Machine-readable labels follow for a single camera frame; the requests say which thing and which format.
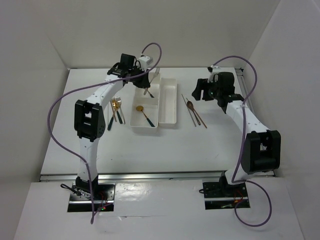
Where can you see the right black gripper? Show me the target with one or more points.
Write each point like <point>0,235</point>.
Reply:
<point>203,84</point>

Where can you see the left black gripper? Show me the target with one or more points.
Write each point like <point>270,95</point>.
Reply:
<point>143,82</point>

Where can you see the brown wooden spoon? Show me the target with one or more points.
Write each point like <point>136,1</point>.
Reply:
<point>191,107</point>

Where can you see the gold spoon green handle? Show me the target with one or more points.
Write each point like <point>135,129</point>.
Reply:
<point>140,108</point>
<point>115,110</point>

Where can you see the silver steel fork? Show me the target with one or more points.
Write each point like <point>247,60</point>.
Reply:
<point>119,106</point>

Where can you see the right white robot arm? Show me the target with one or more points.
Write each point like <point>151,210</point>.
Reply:
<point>227,95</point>

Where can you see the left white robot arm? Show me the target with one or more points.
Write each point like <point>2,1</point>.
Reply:
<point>89,120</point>

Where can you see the silver metal chopstick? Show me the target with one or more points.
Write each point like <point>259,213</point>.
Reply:
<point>185,102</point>

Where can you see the large white divided tray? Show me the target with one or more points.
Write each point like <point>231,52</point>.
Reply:
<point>138,122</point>

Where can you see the copper chopstick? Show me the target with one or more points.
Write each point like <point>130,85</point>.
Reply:
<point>199,117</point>

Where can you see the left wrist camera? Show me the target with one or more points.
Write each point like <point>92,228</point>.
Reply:
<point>145,61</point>

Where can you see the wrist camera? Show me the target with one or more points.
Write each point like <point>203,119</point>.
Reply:
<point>145,61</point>
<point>214,69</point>

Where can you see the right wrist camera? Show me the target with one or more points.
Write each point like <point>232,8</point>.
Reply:
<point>214,69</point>

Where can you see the aluminium rail front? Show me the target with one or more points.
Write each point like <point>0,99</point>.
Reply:
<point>138,177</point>

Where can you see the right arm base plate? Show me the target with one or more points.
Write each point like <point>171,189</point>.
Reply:
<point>216,198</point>

